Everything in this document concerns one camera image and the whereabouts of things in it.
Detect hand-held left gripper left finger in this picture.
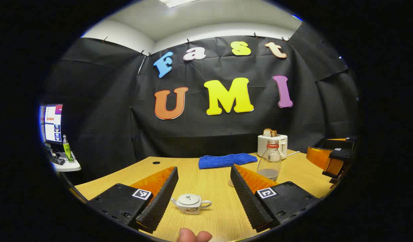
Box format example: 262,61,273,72
86,166,179,234

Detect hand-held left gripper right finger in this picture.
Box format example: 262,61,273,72
230,164,323,233

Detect white teacup lid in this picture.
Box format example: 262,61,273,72
177,194,201,206

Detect white painted teacup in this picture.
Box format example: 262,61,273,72
171,198,212,215

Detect clear plastic water bottle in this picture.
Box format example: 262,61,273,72
257,139,282,182

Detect green drink bottle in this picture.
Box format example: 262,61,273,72
62,135,74,163

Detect blue towel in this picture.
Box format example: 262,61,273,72
198,153,258,169

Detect white toaster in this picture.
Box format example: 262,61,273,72
258,134,288,160

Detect white side table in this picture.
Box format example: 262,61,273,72
47,151,82,172

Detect black backdrop cloth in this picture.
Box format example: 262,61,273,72
42,22,360,184

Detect computer monitor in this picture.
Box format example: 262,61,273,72
40,104,63,145

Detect ceiling light panel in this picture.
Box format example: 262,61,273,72
159,0,201,8

